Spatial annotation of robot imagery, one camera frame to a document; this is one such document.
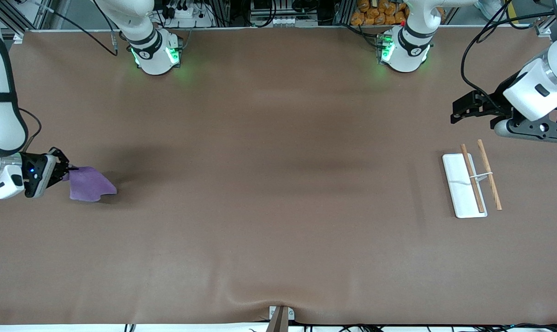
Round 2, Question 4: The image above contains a purple and grey towel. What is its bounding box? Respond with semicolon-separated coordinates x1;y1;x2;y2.
63;166;118;202

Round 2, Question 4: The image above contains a white rack with wooden bars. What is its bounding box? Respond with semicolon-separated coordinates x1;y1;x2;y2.
442;139;503;219

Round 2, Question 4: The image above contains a light green shoe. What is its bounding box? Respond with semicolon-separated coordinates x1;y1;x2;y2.
473;0;507;21

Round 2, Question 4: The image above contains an orange snack bags pile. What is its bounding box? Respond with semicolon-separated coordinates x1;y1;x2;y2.
351;0;410;26

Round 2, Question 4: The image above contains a white power strip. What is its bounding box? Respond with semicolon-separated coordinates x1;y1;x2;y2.
164;0;215;28

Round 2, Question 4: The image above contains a black and white electronics box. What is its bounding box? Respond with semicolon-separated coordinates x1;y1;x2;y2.
248;0;320;27

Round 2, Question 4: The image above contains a brown table mat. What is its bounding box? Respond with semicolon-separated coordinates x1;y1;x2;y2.
0;28;557;326

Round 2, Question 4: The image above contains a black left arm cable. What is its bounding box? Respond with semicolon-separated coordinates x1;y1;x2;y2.
460;0;557;117

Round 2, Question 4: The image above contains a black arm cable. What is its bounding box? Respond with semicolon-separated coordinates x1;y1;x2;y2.
460;0;557;117
18;0;119;154

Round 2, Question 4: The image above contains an aluminium frame profile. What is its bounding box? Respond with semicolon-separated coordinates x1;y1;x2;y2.
534;14;557;38
0;0;53;38

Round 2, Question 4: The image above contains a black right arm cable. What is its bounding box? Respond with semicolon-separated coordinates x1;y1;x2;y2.
18;0;119;154

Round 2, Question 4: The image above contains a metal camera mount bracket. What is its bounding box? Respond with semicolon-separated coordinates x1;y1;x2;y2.
265;305;295;332

